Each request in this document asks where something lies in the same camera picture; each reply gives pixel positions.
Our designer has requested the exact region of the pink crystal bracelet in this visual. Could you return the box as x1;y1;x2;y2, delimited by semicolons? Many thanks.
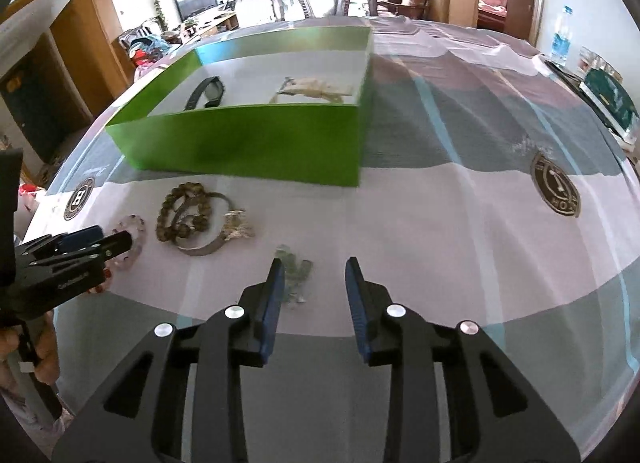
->
111;214;147;269

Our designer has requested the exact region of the wooden television stand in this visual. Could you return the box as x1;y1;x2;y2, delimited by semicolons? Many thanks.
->
185;10;238;41

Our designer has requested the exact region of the green bead jewelry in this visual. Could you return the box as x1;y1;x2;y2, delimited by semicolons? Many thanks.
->
272;244;315;305

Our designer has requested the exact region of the silver metal bangle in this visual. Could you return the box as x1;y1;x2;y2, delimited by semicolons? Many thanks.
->
172;192;237;257

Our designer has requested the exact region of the person's left hand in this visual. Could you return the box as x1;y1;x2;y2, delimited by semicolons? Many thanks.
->
0;310;61;386

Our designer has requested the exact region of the plastic water bottle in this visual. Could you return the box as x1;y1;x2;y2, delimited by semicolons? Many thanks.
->
550;5;574;68

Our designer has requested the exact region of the pile of clothes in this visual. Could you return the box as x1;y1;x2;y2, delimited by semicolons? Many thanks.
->
120;25;173;74

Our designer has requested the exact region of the brown wooden bead bracelet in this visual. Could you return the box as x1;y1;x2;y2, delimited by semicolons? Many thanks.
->
156;182;213;243

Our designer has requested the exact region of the green and white carton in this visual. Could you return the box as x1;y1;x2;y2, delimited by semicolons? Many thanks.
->
580;65;640;136

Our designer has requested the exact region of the red bead bracelet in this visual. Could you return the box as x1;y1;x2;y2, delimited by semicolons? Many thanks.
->
85;265;115;295

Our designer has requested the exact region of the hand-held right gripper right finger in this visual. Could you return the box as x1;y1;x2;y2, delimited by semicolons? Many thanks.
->
345;257;583;463

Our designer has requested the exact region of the printed tablecloth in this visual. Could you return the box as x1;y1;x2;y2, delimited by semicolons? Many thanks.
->
22;15;640;463

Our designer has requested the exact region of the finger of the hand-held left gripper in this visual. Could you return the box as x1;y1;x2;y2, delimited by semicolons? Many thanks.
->
20;225;105;257
32;232;134;276

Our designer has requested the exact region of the silver ornate ring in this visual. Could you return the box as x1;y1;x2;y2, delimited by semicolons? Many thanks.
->
222;209;257;242

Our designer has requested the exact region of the green cardboard box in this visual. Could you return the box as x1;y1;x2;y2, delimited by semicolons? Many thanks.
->
105;25;376;188

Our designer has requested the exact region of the person's left forearm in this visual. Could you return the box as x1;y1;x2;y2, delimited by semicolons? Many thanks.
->
0;378;66;444

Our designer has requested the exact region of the clear plastic container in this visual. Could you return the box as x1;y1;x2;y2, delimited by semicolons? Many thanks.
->
580;45;623;84

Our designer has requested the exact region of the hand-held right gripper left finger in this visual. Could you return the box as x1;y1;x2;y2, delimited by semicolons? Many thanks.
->
52;258;287;463

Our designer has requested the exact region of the grey clip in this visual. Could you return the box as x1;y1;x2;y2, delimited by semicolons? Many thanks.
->
184;77;226;112

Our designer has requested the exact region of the wooden cabinet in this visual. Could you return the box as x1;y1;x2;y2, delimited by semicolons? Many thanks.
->
0;0;131;184

